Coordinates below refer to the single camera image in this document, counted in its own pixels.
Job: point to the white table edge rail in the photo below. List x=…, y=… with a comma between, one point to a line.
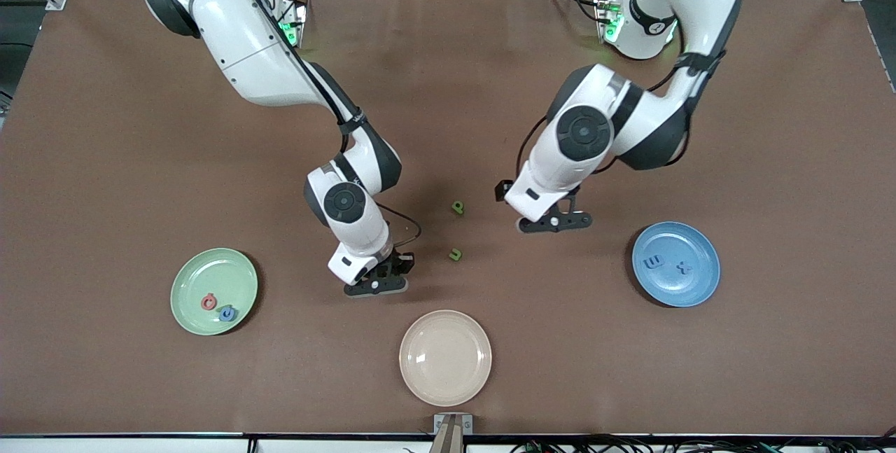
x=140, y=447

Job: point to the green plate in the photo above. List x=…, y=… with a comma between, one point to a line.
x=203, y=271

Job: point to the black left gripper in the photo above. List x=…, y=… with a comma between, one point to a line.
x=501, y=191

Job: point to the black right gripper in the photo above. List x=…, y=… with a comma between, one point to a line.
x=400, y=262

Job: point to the green letter u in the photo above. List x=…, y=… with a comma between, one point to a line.
x=456, y=257

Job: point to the green letter p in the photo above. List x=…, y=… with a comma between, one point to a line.
x=459, y=211

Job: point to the blue letter x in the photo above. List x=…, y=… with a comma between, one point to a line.
x=683, y=269

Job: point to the brown table cover sheet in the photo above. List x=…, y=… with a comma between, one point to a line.
x=448, y=124

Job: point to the beige plate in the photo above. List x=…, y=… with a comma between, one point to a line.
x=445, y=358

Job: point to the blue letter c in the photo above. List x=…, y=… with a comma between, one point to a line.
x=223, y=314

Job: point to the blue plate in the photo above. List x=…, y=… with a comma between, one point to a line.
x=689, y=243

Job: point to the grey metal bracket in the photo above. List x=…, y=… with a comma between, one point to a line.
x=438, y=425

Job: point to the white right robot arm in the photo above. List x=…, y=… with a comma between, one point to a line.
x=238, y=26

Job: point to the red foam letter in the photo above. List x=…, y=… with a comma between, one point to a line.
x=204, y=302

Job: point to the blue letter m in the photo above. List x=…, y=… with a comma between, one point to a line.
x=654, y=262

